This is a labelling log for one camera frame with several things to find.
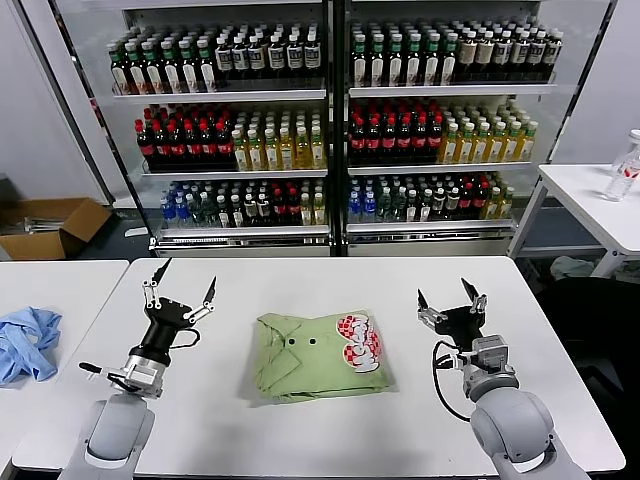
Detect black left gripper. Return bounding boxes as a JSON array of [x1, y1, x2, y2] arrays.
[[139, 257, 219, 359]]

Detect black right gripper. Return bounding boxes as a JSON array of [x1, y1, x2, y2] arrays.
[[416, 277, 489, 351]]

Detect light green t-shirt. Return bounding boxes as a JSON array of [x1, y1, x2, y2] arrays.
[[252, 309, 400, 404]]

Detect grey cloth bundle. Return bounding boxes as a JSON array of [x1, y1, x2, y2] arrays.
[[549, 255, 595, 280]]

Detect brown cardboard box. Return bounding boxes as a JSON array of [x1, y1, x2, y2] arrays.
[[0, 197, 112, 262]]

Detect grey metal rods bundle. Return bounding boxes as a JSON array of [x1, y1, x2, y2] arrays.
[[17, 215, 64, 235]]

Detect crumpled light blue cloth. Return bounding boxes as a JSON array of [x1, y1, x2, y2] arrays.
[[0, 306, 64, 386]]

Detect white side table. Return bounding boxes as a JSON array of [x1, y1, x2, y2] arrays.
[[507, 163, 640, 279]]

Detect glass drinks display cabinet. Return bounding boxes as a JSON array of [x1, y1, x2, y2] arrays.
[[48, 0, 339, 259]]

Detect white shelf with bottles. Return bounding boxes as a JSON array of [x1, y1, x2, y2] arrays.
[[337, 0, 618, 259]]

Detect clear plastic bottle red label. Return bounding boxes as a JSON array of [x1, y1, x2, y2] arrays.
[[603, 128, 640, 202]]

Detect green cap tea bottle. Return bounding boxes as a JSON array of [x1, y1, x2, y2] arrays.
[[351, 35, 370, 89], [197, 40, 219, 94], [126, 44, 148, 96], [404, 33, 424, 88], [110, 47, 130, 96], [386, 33, 406, 88], [161, 42, 183, 95], [440, 32, 459, 86], [142, 43, 165, 96], [368, 34, 388, 89], [179, 41, 201, 95], [422, 33, 442, 87]]

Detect blue label dark bottle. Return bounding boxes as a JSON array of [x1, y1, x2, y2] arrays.
[[492, 30, 512, 83], [267, 34, 287, 79], [303, 32, 323, 79], [510, 30, 529, 82], [249, 35, 269, 80], [215, 37, 235, 80], [232, 36, 252, 80], [527, 30, 546, 82], [285, 33, 305, 79], [543, 29, 563, 81]]

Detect beige label dark bottle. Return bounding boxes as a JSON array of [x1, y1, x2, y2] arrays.
[[475, 30, 494, 84], [457, 30, 477, 84]]

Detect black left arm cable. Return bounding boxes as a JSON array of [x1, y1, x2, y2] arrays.
[[169, 327, 203, 352]]

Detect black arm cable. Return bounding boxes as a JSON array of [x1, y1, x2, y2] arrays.
[[432, 339, 476, 421], [169, 327, 203, 352]]

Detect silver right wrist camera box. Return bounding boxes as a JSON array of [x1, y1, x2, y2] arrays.
[[452, 335, 519, 389]]

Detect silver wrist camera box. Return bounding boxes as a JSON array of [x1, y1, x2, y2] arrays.
[[78, 352, 166, 400], [452, 335, 519, 389]]

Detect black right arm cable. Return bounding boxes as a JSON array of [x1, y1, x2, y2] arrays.
[[432, 339, 476, 421]]

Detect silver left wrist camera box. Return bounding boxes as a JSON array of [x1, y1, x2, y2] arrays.
[[78, 352, 166, 400]]

